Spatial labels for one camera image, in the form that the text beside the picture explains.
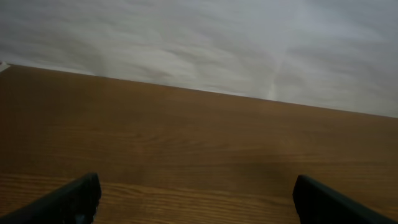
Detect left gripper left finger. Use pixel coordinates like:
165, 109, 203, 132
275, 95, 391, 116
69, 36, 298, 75
0, 172, 103, 224

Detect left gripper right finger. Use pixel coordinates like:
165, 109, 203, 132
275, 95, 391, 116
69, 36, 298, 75
292, 174, 398, 224

